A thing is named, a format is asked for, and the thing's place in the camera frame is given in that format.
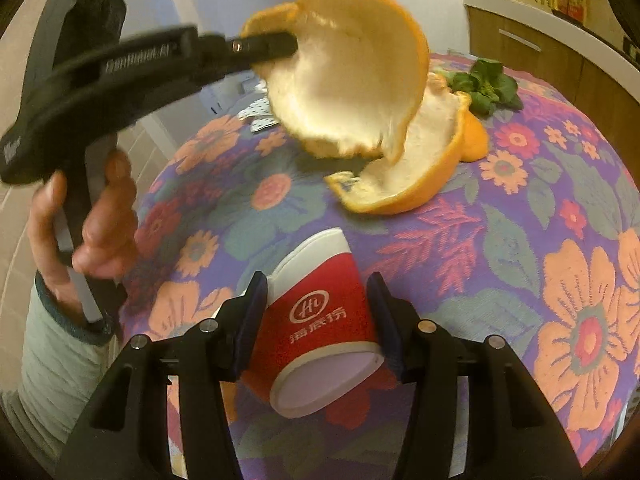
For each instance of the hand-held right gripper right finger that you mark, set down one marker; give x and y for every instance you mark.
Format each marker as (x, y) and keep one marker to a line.
(385, 322)

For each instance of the white dotted napkin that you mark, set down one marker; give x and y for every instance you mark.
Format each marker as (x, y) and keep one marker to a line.
(260, 110)

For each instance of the red paper cup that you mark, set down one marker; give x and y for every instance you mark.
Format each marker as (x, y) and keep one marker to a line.
(320, 320)

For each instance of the orange peel piece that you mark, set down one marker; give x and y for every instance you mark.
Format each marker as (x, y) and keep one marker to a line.
(425, 170)
(350, 85)

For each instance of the wooden kitchen cabinet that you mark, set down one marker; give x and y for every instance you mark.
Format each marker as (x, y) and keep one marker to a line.
(550, 72)

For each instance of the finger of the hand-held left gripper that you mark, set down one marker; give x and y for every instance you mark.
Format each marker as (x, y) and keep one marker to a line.
(265, 46)

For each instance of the person's left forearm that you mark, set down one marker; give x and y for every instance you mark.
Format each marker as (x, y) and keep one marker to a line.
(50, 370)

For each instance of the person's left hand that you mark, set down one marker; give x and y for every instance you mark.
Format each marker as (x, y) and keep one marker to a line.
(112, 220)

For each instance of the leafy green vegetable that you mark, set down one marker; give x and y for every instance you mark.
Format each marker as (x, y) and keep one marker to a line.
(480, 87)

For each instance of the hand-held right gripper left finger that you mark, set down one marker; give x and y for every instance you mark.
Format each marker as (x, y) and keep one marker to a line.
(250, 322)

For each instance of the floral tablecloth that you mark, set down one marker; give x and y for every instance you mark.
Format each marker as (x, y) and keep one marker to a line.
(525, 240)

